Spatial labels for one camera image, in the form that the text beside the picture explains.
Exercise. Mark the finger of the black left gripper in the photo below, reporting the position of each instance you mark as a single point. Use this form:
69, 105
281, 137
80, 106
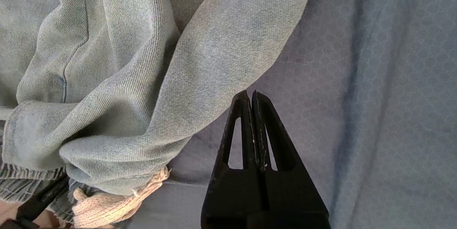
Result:
35, 202

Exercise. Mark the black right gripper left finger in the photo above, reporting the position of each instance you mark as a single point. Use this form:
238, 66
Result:
232, 193

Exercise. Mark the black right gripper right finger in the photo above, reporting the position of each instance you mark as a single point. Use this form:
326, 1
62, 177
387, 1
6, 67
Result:
289, 193

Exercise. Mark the light blue denim shorts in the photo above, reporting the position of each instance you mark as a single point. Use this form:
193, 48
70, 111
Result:
125, 79

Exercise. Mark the blue bed sheet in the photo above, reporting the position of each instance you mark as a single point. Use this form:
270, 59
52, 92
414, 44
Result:
375, 97

